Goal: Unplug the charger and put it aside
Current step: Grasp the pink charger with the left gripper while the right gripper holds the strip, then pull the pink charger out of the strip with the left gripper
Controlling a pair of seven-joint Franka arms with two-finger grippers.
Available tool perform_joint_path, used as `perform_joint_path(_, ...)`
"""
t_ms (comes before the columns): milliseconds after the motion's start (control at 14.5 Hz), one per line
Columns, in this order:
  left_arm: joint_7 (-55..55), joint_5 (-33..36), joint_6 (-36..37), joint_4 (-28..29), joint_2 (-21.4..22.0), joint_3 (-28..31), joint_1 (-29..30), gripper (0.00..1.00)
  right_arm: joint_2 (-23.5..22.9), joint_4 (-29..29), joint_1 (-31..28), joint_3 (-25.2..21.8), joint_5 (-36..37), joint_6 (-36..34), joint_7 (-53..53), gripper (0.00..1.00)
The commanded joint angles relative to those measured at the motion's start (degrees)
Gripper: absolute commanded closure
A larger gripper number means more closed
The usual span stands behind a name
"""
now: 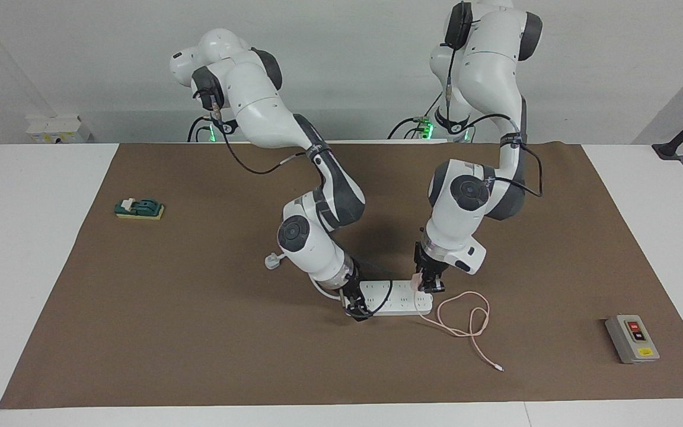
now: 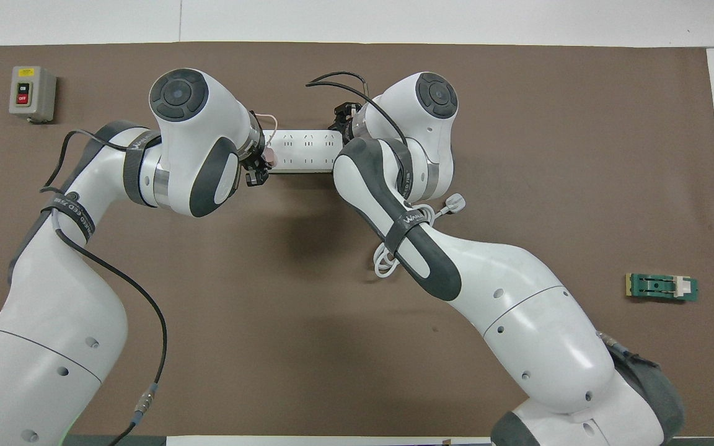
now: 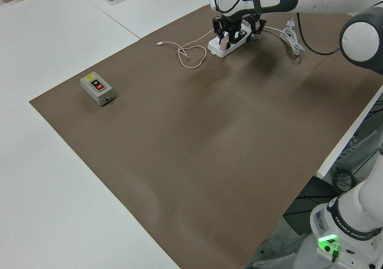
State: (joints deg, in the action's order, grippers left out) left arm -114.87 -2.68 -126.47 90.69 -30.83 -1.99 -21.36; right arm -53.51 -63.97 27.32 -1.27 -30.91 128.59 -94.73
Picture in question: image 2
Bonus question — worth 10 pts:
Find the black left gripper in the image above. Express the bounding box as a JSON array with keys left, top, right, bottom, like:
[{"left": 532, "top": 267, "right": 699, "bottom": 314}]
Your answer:
[{"left": 242, "top": 146, "right": 271, "bottom": 186}]

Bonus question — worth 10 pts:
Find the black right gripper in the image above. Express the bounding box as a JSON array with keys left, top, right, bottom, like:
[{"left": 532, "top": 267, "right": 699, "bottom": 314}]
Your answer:
[{"left": 331, "top": 102, "right": 367, "bottom": 144}]

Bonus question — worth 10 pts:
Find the white power strip with cord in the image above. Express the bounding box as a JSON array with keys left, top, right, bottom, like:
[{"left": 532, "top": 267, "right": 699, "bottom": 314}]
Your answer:
[{"left": 264, "top": 129, "right": 466, "bottom": 278}]

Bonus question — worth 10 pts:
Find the pink charging cable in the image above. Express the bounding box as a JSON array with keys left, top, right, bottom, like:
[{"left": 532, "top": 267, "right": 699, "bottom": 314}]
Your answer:
[{"left": 252, "top": 111, "right": 279, "bottom": 138}]

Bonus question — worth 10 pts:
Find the brown table mat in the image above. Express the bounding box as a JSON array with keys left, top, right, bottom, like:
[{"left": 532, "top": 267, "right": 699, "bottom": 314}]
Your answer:
[{"left": 0, "top": 42, "right": 714, "bottom": 437}]

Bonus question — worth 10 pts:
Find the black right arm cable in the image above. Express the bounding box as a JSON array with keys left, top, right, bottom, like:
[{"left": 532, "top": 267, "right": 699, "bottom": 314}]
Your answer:
[{"left": 305, "top": 71, "right": 413, "bottom": 208}]

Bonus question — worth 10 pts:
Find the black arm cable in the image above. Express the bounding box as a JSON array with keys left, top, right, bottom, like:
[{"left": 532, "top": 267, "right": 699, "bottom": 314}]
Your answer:
[
  {"left": 305, "top": 71, "right": 413, "bottom": 208},
  {"left": 40, "top": 129, "right": 169, "bottom": 446}
]

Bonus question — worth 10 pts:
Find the grey push-button switch box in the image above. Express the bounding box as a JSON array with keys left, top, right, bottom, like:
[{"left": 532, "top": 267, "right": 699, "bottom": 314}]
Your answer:
[{"left": 9, "top": 66, "right": 58, "bottom": 123}]

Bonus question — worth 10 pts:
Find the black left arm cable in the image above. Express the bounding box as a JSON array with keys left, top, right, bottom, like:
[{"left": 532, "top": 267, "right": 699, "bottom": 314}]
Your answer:
[{"left": 40, "top": 129, "right": 169, "bottom": 446}]

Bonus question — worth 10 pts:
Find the green knife switch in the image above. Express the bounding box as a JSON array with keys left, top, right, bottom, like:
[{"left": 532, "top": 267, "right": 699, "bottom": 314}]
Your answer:
[{"left": 625, "top": 273, "right": 699, "bottom": 302}]

